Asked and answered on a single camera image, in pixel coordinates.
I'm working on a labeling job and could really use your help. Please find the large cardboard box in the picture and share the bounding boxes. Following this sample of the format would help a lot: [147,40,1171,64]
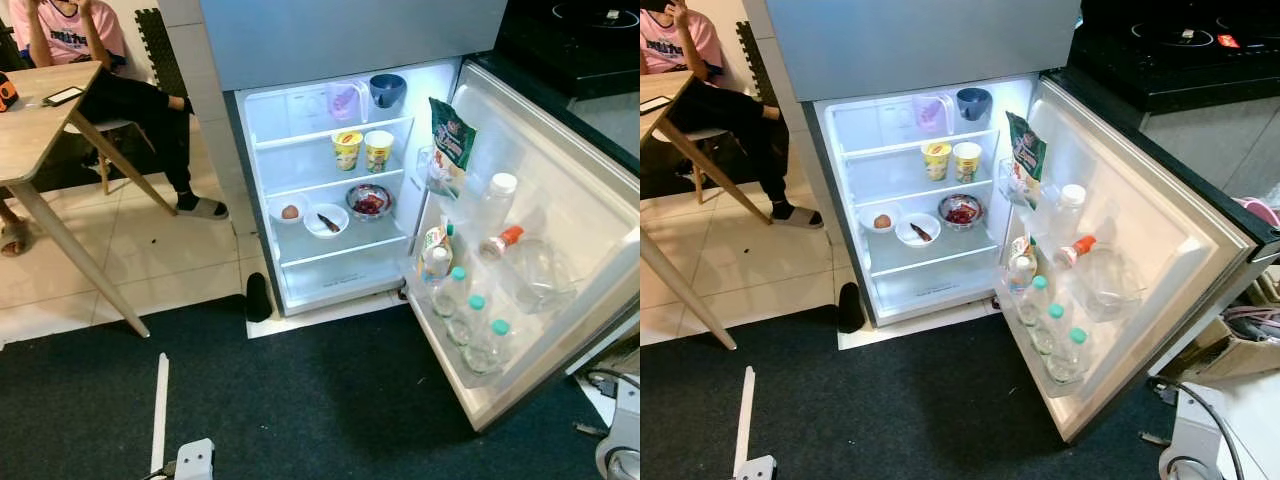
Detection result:
[1178,298,1280,387]

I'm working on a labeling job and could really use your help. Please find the thin white stick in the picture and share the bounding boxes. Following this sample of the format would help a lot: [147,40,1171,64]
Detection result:
[149,351,172,477]
[732,365,757,480]

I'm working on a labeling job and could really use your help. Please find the white chair wooden legs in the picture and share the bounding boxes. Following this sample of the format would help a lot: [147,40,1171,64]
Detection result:
[62,116,163,197]
[686,124,761,206]

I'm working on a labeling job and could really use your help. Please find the person in pink shirt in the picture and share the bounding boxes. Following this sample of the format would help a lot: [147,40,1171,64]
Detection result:
[640,0,824,230]
[8,0,230,222]

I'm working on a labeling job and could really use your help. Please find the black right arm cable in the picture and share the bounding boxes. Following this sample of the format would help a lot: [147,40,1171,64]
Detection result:
[1148,376,1248,480]
[583,366,641,393]

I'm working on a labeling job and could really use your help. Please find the pink plastic basin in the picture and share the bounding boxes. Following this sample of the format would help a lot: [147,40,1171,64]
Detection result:
[1234,195,1280,230]

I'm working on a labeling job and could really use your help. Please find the yellow cup noodles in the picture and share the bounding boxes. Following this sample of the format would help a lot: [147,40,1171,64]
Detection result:
[331,129,365,173]
[951,140,986,186]
[920,140,954,183]
[363,129,397,176]

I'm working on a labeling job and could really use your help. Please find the black stone countertop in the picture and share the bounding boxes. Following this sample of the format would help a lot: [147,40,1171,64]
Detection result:
[1067,0,1280,114]
[494,0,641,102]

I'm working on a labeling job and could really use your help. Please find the wooden table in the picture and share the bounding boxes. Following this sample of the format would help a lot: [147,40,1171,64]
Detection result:
[0,60,152,339]
[640,69,740,352]

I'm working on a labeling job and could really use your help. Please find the dark blue cup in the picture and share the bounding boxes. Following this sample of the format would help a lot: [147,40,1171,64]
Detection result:
[954,86,995,124]
[367,73,409,112]

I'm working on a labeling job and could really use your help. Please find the teal capped water bottle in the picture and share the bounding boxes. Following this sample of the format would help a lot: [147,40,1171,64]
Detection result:
[1029,303,1068,357]
[461,318,514,379]
[1015,275,1052,327]
[447,293,489,348]
[1044,327,1092,387]
[431,265,470,320]

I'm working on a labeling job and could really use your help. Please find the black foam puzzle tile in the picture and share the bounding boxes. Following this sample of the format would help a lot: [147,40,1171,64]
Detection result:
[736,19,782,107]
[134,7,192,100]

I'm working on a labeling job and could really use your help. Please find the small yellow labelled bottle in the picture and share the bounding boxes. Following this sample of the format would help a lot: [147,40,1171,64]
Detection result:
[419,221,457,288]
[1002,234,1039,297]

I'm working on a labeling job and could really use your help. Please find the silver steel fridge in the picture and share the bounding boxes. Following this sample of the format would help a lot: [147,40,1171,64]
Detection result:
[197,0,641,434]
[764,0,1280,447]

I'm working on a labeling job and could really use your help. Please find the black floor mat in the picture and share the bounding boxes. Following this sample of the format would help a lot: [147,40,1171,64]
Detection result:
[640,313,1206,480]
[0,293,626,480]

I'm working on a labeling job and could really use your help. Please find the grey steel freezer door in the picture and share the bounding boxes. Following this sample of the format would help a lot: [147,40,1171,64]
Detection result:
[764,0,1084,104]
[197,0,510,94]

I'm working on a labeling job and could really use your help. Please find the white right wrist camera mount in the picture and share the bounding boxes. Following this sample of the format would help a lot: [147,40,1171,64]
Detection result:
[573,371,641,480]
[1142,384,1247,480]

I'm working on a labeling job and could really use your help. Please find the bowl of red food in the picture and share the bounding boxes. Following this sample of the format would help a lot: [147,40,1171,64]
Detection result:
[937,193,986,232]
[345,182,394,223]

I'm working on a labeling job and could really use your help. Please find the black slipper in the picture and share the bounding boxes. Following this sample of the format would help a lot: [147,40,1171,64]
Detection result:
[837,281,865,335]
[244,271,274,324]

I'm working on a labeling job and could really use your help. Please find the white round bowl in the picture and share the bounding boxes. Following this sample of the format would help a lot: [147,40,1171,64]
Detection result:
[894,212,943,249]
[302,202,352,240]
[269,194,312,225]
[859,205,902,235]

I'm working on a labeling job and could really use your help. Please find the black induction cooktop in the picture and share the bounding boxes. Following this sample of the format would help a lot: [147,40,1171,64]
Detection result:
[545,0,641,49]
[1118,8,1280,63]

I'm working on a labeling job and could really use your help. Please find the white capped clear bottle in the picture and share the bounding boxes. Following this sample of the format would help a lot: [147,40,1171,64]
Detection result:
[1039,183,1089,253]
[469,171,520,243]

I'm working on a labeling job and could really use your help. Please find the green snack bag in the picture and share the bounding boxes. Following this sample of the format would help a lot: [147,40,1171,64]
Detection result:
[427,96,479,200]
[1004,109,1049,212]

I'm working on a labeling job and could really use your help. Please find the orange capped clear bottle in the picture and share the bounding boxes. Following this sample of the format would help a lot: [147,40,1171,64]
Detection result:
[479,224,578,314]
[1054,234,1147,322]

